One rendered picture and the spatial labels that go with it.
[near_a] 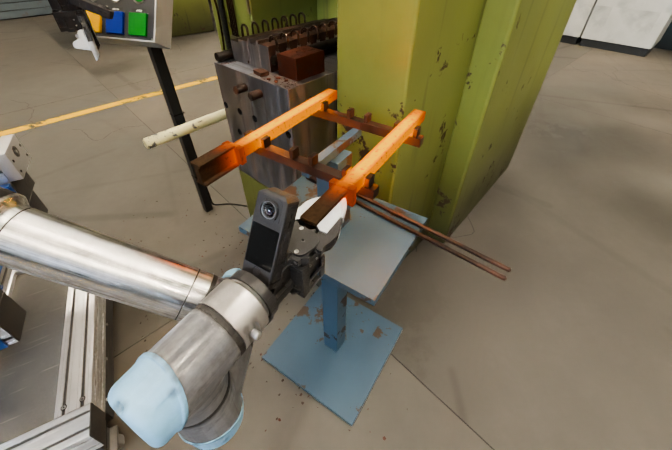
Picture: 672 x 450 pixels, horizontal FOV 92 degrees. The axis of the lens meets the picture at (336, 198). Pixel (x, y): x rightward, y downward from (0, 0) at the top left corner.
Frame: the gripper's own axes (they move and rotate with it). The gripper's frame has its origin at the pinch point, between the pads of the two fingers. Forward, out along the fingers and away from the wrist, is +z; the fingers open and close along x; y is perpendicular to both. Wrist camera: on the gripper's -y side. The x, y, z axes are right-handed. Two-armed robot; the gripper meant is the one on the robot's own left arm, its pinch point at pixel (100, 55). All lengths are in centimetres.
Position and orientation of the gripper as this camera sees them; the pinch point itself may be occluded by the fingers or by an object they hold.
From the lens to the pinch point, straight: 145.5
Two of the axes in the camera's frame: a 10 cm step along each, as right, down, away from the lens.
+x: 4.8, 5.6, -6.8
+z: 0.0, 7.7, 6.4
